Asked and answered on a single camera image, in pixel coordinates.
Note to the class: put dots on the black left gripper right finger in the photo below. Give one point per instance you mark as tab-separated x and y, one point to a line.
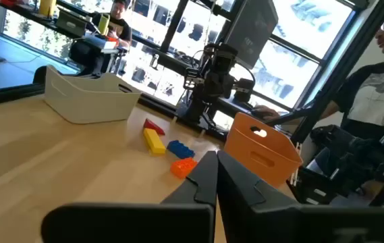
262	219

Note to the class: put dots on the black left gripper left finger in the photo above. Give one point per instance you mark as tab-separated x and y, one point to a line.
191	216

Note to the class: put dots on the orange studded toy brick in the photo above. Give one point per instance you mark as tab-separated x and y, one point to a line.
181	167

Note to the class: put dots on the blue studded toy brick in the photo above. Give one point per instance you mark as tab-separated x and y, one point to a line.
179	149

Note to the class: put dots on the yellow rectangular block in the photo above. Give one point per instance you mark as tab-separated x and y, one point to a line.
154	141

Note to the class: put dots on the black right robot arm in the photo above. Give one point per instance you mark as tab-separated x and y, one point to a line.
208	91

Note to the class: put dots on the black computer monitor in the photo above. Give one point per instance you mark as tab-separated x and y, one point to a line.
252	30

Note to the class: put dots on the orange plastic bin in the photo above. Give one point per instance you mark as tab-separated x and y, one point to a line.
255	152

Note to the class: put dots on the red wedge block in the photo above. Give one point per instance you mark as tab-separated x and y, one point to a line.
152	127

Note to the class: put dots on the person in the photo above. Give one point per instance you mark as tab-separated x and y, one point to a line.
119	25
374	94

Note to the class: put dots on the yellow-green bottle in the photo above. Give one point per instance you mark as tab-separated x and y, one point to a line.
104	24

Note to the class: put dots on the white flat device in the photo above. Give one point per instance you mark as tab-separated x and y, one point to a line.
99	42

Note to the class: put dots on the black office chair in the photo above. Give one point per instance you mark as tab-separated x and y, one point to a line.
83	54

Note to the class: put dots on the white plastic bin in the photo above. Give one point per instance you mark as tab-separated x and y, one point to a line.
87	101

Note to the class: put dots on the grey box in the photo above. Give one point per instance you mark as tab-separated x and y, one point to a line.
72	23

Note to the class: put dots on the yellow cylinder container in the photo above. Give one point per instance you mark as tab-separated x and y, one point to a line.
47	6

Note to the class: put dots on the black long desk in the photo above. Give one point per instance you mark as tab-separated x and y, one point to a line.
26	11

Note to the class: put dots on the red small object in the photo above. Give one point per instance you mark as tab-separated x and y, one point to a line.
7	2

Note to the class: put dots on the black frame post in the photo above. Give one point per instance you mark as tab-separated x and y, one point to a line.
333	81

